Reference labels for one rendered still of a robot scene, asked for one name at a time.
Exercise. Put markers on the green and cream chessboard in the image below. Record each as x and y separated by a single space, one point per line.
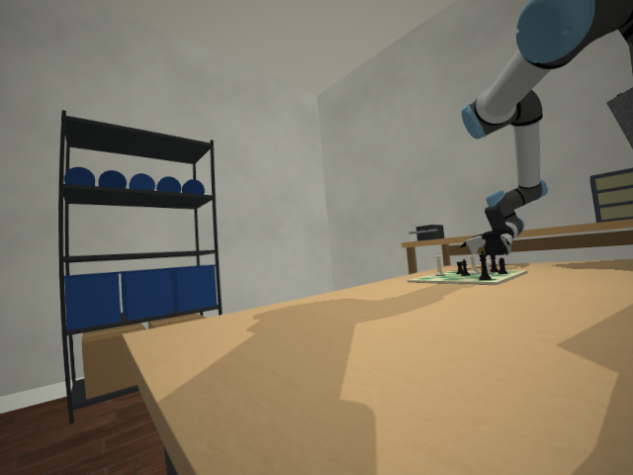
451 277

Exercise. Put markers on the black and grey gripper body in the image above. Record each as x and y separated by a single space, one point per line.
494 243

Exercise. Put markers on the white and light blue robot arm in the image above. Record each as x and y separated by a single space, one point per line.
548 30

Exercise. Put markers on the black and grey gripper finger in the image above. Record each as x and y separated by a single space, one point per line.
507 238
474 243

